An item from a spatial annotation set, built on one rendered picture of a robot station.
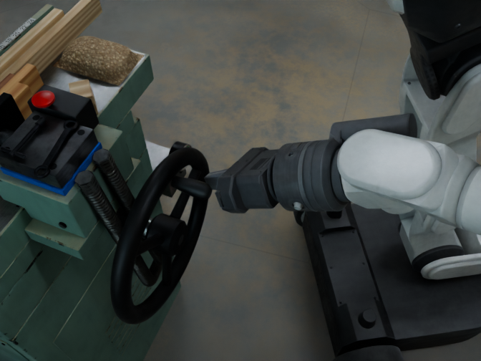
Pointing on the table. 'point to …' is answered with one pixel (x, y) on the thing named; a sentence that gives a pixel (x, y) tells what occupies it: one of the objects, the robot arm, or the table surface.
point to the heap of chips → (99, 59)
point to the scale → (16, 33)
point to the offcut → (80, 87)
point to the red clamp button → (43, 99)
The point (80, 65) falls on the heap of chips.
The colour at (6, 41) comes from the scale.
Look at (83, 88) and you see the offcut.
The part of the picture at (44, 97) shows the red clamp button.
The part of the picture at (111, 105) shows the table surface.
